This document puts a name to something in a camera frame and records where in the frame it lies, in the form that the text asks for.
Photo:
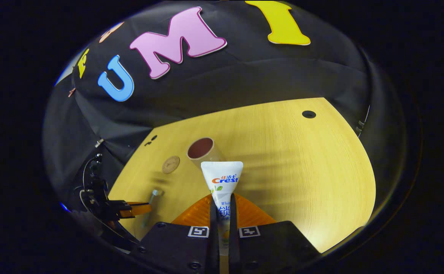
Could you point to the beige cup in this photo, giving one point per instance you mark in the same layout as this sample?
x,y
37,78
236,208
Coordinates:
x,y
203,152

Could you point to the black backdrop cloth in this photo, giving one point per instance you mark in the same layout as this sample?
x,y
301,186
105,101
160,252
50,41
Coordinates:
x,y
244,76

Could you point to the round brown coaster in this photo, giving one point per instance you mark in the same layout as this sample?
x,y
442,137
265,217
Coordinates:
x,y
170,164

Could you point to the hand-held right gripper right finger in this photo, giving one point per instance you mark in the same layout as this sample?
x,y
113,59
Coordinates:
x,y
271,247

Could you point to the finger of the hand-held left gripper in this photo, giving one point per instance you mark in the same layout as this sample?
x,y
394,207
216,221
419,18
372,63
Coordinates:
x,y
123,214
121,204

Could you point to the white toothpaste tube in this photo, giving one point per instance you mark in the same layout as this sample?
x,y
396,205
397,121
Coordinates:
x,y
222,182

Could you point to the pale green toothbrush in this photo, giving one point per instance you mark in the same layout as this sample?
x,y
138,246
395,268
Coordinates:
x,y
154,196

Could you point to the red cloth clip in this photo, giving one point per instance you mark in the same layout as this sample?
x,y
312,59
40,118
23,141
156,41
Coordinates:
x,y
72,92

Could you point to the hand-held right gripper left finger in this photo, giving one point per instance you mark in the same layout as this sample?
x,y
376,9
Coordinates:
x,y
176,247

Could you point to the round black desk grommet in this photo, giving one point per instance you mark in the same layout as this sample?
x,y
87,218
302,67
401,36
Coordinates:
x,y
308,114

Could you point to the silver cloth clip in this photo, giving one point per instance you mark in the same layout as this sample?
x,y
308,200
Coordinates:
x,y
99,143

